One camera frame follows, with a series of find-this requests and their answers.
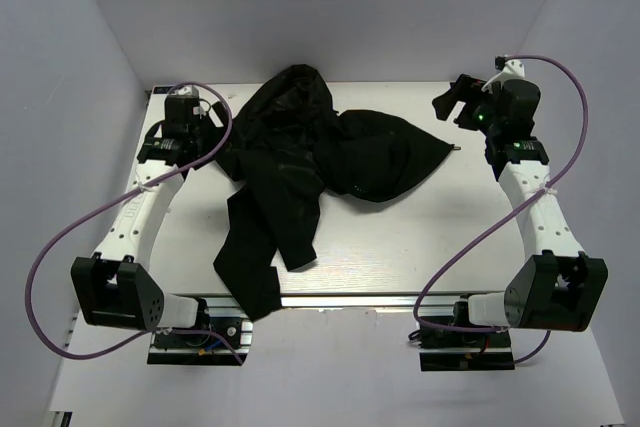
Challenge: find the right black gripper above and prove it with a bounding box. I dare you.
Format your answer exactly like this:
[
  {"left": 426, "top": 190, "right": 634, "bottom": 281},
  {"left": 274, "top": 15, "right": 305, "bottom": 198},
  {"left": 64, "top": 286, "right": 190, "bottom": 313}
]
[{"left": 433, "top": 75, "right": 503, "bottom": 137}]

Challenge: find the black zip jacket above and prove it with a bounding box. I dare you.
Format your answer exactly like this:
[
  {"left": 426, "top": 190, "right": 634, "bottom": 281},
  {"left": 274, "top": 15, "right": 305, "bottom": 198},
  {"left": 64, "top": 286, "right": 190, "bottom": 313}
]
[{"left": 213, "top": 64, "right": 454, "bottom": 321}]

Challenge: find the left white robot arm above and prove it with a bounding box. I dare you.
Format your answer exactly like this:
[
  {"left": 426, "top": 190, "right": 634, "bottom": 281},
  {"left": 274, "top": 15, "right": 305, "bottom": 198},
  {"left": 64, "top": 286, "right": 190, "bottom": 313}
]
[{"left": 71, "top": 86, "right": 218, "bottom": 346}]

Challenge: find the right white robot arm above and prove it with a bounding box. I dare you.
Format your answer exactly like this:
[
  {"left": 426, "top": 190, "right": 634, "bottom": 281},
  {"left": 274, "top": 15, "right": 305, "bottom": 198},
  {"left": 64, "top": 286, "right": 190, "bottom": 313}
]
[{"left": 433, "top": 74, "right": 608, "bottom": 346}]

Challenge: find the left blue table label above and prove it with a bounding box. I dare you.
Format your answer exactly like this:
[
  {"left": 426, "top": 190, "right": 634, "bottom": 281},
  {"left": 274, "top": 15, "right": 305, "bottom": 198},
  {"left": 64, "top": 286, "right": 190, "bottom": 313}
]
[{"left": 152, "top": 86, "right": 173, "bottom": 95}]

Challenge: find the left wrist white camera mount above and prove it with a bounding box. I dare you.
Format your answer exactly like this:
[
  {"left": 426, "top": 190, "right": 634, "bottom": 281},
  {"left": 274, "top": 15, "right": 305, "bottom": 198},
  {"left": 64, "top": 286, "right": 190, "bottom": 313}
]
[{"left": 170, "top": 85, "right": 200, "bottom": 99}]

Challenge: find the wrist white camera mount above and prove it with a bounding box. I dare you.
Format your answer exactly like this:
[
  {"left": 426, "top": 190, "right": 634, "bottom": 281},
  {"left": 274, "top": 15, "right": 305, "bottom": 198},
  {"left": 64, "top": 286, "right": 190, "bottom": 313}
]
[
  {"left": 481, "top": 56, "right": 525, "bottom": 93},
  {"left": 170, "top": 85, "right": 200, "bottom": 99}
]

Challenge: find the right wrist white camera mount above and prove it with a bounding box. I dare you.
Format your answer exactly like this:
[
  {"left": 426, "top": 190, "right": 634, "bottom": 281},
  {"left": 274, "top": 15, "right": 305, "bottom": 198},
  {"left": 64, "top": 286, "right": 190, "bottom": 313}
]
[{"left": 481, "top": 56, "right": 525, "bottom": 93}]

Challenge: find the aluminium table edge rail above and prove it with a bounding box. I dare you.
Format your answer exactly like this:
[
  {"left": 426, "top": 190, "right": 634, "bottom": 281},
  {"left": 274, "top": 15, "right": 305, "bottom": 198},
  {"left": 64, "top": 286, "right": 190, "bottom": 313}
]
[{"left": 174, "top": 292, "right": 471, "bottom": 310}]

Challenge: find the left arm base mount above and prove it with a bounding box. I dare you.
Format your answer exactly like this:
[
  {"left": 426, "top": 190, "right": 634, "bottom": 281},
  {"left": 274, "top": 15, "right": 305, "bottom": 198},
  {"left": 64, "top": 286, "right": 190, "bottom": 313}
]
[{"left": 147, "top": 296, "right": 253, "bottom": 367}]

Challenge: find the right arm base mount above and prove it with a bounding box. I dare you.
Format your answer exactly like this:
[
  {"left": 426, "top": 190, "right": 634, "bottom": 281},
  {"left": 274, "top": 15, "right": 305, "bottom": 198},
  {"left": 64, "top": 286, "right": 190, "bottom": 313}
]
[{"left": 408, "top": 294, "right": 515, "bottom": 372}]

